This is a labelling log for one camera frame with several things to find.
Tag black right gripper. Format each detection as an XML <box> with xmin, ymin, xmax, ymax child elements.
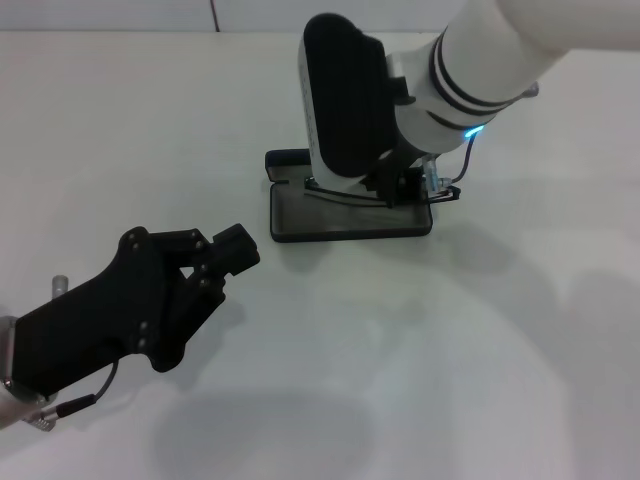
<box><xmin>363</xmin><ymin>148</ymin><xmax>429</xmax><ymax>207</ymax></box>

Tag black glasses case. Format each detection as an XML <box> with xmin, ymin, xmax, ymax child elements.
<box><xmin>263</xmin><ymin>149</ymin><xmax>434</xmax><ymax>245</ymax></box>

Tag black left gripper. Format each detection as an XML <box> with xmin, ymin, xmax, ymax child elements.
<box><xmin>9</xmin><ymin>223</ymin><xmax>262</xmax><ymax>397</ymax></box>

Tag black glasses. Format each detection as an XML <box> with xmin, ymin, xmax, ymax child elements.
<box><xmin>303</xmin><ymin>176</ymin><xmax>462</xmax><ymax>209</ymax></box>

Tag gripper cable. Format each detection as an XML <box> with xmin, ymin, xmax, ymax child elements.
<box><xmin>23</xmin><ymin>358</ymin><xmax>122</xmax><ymax>430</ymax></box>
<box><xmin>423</xmin><ymin>131</ymin><xmax>477</xmax><ymax>197</ymax></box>

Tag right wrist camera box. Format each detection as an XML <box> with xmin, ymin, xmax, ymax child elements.
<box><xmin>297</xmin><ymin>12</ymin><xmax>402</xmax><ymax>195</ymax></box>

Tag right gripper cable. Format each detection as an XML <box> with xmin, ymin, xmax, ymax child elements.
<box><xmin>423</xmin><ymin>131</ymin><xmax>477</xmax><ymax>197</ymax></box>

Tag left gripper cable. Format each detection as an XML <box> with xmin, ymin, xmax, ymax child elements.
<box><xmin>23</xmin><ymin>358</ymin><xmax>122</xmax><ymax>430</ymax></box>

